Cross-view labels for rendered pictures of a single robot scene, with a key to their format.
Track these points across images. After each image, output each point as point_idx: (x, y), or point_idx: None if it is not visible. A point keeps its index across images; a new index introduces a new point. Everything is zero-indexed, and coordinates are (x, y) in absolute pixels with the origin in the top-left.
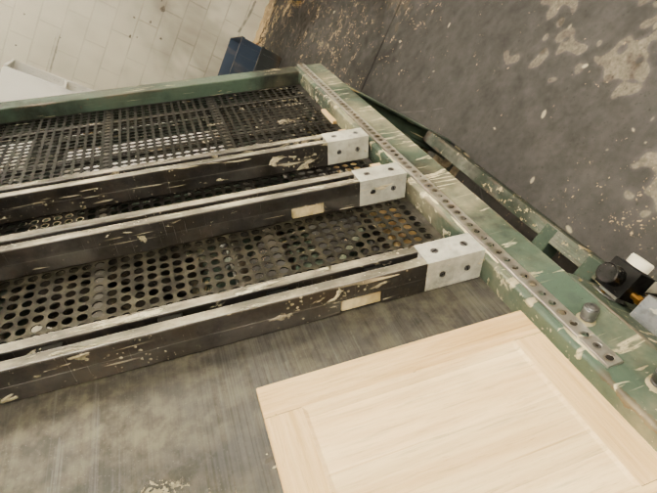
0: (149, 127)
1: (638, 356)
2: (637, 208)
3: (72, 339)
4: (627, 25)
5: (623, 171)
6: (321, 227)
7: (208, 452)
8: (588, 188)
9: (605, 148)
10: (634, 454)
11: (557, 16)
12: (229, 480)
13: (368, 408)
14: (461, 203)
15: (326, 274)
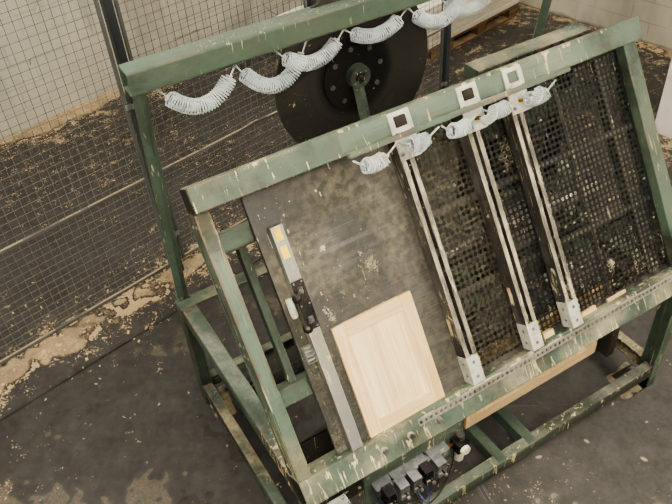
0: None
1: (422, 433)
2: (542, 497)
3: (427, 217)
4: None
5: (573, 496)
6: (499, 303)
7: (387, 277)
8: (567, 474)
9: (595, 491)
10: (388, 420)
11: None
12: (378, 287)
13: (402, 333)
14: (510, 378)
15: (460, 314)
